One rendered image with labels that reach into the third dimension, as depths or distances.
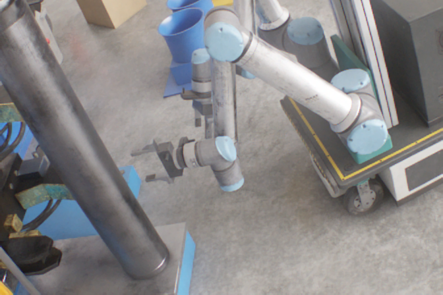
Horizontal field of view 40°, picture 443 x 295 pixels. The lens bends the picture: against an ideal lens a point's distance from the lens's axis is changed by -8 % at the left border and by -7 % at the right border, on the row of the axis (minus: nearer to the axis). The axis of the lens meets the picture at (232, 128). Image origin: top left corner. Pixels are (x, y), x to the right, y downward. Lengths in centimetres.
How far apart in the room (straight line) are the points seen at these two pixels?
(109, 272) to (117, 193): 54
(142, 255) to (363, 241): 91
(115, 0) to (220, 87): 291
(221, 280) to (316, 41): 108
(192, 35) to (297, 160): 109
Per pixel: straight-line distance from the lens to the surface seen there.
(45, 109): 221
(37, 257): 259
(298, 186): 306
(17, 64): 213
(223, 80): 225
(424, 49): 246
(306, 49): 277
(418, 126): 269
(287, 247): 282
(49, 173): 295
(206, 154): 228
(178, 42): 385
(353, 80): 238
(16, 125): 425
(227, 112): 233
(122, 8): 513
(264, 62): 205
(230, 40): 198
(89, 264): 299
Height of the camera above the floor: 209
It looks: 36 degrees down
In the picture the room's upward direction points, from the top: 23 degrees counter-clockwise
